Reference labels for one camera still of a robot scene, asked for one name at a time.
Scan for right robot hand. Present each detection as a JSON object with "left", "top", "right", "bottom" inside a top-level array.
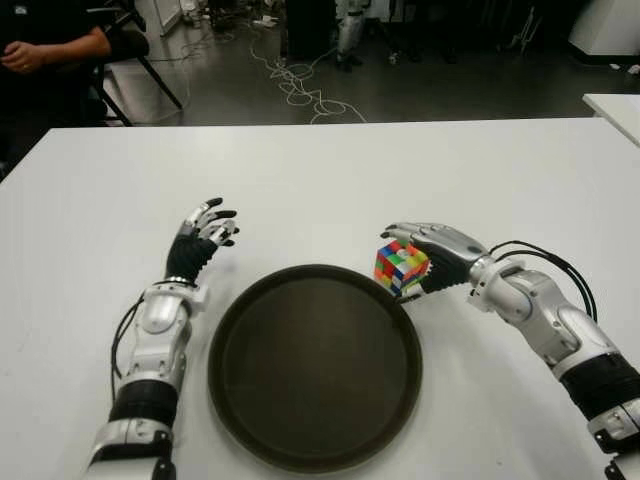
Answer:
[{"left": 379, "top": 219, "right": 494, "bottom": 305}]

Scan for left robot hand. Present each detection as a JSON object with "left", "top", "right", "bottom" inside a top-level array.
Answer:
[{"left": 164, "top": 197, "right": 240, "bottom": 287}]

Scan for multicoloured Rubik's cube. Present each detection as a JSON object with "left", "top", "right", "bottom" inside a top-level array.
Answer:
[{"left": 373, "top": 238, "right": 432, "bottom": 297}]

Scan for dark brown round plate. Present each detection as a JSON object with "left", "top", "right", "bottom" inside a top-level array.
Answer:
[{"left": 207, "top": 263, "right": 424, "bottom": 475}]

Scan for person's bare forearm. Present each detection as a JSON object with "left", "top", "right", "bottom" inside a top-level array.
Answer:
[{"left": 2, "top": 34, "right": 112, "bottom": 74}]

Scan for black chair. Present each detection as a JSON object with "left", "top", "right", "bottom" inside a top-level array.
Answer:
[{"left": 87, "top": 0, "right": 184, "bottom": 126}]

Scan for white side table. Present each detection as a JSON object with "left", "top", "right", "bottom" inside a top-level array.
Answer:
[{"left": 582, "top": 92, "right": 640, "bottom": 149}]

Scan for seated person black clothes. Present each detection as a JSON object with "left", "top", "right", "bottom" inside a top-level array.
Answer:
[{"left": 0, "top": 0, "right": 151, "bottom": 171}]

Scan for metal folding stand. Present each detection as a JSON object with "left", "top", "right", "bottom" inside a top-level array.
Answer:
[{"left": 507, "top": 0, "right": 544, "bottom": 51}]

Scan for silver humanoid robot legs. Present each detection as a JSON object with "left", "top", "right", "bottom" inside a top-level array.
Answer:
[{"left": 333, "top": 0, "right": 364, "bottom": 74}]

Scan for white board panel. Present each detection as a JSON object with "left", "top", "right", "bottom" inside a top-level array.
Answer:
[{"left": 133, "top": 0, "right": 189, "bottom": 36}]

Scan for black cabinet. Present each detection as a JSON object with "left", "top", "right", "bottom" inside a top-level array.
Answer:
[{"left": 284, "top": 0, "right": 337, "bottom": 60}]

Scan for white cabinet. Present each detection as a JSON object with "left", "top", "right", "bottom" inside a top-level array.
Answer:
[{"left": 567, "top": 0, "right": 640, "bottom": 66}]

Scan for left arm black cables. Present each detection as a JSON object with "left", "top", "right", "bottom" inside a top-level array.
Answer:
[{"left": 107, "top": 294, "right": 147, "bottom": 396}]

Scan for arm black cables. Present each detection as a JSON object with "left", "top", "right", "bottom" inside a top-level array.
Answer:
[
  {"left": 107, "top": 294, "right": 147, "bottom": 396},
  {"left": 487, "top": 240, "right": 599, "bottom": 321}
]

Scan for right arm black cables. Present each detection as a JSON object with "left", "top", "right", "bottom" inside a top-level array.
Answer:
[{"left": 487, "top": 240, "right": 599, "bottom": 321}]

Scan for white tangled floor cable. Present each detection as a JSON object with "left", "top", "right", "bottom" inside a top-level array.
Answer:
[{"left": 249, "top": 29, "right": 369, "bottom": 125}]

